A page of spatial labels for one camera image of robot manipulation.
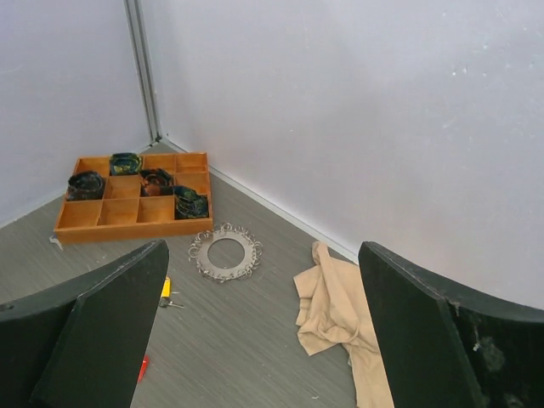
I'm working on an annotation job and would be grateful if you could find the dark coiled item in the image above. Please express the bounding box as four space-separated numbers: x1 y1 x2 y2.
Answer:
109 152 143 176
66 171 105 201
173 185 209 219
139 168 173 196

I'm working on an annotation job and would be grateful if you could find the dark coiled item top middle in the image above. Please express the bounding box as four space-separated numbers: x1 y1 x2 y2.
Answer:
139 168 173 196

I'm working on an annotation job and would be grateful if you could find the large metal keyring strip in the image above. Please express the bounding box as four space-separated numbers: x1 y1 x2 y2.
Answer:
188 223 263 283

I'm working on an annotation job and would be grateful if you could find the dark coiled item top left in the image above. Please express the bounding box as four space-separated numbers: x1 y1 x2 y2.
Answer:
109 152 143 176

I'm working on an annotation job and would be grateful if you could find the yellow tag key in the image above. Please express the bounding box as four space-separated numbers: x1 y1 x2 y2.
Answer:
159 276 184 309

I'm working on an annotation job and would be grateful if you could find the red tag key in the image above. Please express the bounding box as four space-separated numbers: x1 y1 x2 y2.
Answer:
138 354 150 383

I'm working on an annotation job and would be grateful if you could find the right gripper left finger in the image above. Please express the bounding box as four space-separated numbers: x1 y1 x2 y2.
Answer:
1 240 169 408

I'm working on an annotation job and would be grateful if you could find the dark coiled item top right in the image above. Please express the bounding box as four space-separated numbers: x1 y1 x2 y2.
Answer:
173 185 209 219

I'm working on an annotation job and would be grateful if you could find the dark coiled item bottom left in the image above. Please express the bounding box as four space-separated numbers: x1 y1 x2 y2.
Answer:
66 171 105 201

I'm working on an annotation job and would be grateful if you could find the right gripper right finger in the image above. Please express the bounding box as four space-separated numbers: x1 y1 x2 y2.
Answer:
358 241 543 408

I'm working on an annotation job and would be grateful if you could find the orange compartment tray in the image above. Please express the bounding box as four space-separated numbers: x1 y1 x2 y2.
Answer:
54 152 213 244

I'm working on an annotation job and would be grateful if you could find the beige crumpled cloth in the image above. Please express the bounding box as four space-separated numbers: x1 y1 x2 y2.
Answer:
293 241 394 408

